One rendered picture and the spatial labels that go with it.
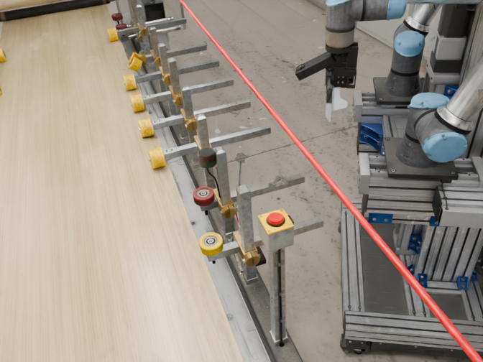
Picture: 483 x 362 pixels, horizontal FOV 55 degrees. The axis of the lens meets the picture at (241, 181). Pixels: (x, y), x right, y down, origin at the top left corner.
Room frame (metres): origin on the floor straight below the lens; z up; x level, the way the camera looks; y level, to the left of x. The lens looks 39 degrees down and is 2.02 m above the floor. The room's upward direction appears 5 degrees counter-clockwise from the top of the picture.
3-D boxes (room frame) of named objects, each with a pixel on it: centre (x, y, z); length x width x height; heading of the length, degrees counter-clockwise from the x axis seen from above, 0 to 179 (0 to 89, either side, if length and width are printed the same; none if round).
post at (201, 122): (1.55, 0.14, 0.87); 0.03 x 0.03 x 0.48; 16
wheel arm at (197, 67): (2.33, 0.31, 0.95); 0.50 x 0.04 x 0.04; 106
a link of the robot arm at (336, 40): (1.18, -0.29, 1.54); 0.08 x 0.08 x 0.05
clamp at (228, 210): (1.33, 0.08, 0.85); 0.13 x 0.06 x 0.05; 16
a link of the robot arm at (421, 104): (1.27, -0.63, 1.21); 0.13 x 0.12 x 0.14; 176
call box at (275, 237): (0.82, -0.08, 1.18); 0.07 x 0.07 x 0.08; 16
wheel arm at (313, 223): (1.14, -0.07, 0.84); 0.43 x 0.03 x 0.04; 106
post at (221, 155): (1.31, 0.07, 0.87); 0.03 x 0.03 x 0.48; 16
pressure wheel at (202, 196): (1.33, 0.15, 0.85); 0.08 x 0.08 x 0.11
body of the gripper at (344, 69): (1.17, -0.30, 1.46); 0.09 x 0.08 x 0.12; 78
